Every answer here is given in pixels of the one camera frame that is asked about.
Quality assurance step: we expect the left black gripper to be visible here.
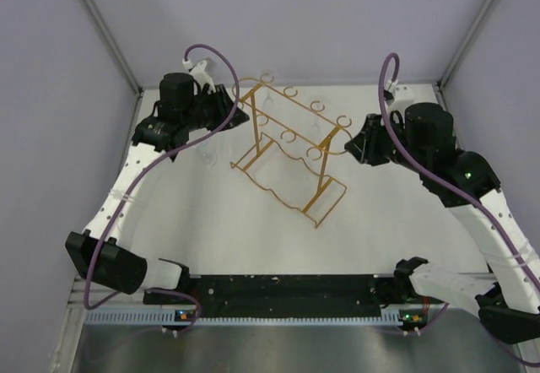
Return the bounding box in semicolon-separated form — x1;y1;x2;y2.
181;84;249;132

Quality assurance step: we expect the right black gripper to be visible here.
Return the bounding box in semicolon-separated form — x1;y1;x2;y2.
343;111;428;175

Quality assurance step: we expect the clear wine glass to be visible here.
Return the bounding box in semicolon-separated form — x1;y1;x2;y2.
305;94;331;140
195;136;219;169

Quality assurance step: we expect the gold wire wine glass rack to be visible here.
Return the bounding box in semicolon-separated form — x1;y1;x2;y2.
230;73;352;227

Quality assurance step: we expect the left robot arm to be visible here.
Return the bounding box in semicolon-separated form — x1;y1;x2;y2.
65;73;250;303

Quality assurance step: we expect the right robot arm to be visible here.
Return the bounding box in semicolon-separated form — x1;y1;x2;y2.
344;102;539;344

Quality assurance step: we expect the black base bar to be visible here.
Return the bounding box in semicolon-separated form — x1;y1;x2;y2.
143;273;444;319

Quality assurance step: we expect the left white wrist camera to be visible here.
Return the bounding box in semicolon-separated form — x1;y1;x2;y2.
182;57;216;92

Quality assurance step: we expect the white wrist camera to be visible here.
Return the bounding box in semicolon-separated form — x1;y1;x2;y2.
182;57;216;92
383;79;416;112

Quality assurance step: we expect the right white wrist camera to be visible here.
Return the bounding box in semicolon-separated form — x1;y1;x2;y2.
383;79;416;112

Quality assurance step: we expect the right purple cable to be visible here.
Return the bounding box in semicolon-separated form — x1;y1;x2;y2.
378;51;540;368

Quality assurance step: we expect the left aluminium frame post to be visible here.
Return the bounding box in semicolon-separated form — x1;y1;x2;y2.
79;0;143;96

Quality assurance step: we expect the aluminium frame post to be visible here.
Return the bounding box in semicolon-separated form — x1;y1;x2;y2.
79;0;143;96
437;0;500;92

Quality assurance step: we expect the right aluminium frame post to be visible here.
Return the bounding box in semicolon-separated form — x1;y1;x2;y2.
437;0;500;92

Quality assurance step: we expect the grey slotted cable duct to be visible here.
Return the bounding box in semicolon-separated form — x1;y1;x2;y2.
84;308;403;327

